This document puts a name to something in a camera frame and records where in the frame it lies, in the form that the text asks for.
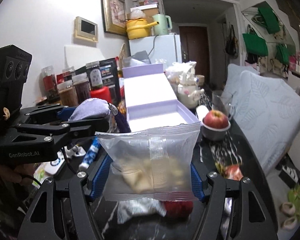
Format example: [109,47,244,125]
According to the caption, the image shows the red fuzzy knit item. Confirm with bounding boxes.
[163,201,193,218]

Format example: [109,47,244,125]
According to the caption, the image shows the white refrigerator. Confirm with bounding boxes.
[129,34,183,67]

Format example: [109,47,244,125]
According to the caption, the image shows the white tissue roll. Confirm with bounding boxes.
[196,105,209,123]

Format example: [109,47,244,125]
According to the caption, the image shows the yellow pot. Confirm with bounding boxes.
[126,18,159,40]

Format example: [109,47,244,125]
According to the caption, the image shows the leaf pattern chair cover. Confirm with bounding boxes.
[223,63,300,174]

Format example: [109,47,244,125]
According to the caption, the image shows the pale green kettle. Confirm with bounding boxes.
[152,14,172,36]

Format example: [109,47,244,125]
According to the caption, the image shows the clear plastic snack bag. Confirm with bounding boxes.
[96,122,200,202]

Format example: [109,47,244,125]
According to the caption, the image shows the lavender gift box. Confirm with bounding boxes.
[122,63,199,132]

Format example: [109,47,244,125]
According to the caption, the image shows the cream cartoon water bottle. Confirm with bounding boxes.
[177,67,205,109]

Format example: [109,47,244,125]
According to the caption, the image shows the leaf print cloth bag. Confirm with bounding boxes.
[117,197,167,224]

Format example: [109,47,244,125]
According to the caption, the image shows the wall intercom panel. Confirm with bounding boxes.
[74,16,98,43]

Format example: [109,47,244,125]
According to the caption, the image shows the green slippers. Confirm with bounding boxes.
[279,183,300,230]

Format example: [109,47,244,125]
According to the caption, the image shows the blue white tube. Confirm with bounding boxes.
[78,137,101,171]

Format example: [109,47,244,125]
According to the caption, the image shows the small red snack packet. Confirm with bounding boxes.
[215,163,243,181]

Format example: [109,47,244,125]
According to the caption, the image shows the red canister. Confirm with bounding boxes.
[90,86,112,103]

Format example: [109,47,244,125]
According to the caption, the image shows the plastic bag of food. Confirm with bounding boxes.
[165,61,198,86]

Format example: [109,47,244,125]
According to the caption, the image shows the grey metal bowl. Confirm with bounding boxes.
[201,122,231,141]

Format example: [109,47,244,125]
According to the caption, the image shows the red apple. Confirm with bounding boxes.
[203,110,229,129]

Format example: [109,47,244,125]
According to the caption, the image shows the framed picture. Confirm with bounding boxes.
[101,0,127,36]

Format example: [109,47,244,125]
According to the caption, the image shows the purple drawstring pouch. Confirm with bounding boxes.
[69,98,131,133]

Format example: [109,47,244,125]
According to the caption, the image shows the dark label jar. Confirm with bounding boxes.
[85,61,103,90]

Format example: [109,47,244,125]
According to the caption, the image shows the glass cup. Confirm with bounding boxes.
[212,90,236,120]

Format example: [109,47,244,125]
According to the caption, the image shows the green tote bag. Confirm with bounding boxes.
[243,25,268,57]

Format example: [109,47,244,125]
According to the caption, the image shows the black snack pouch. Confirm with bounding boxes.
[100,58,121,106]

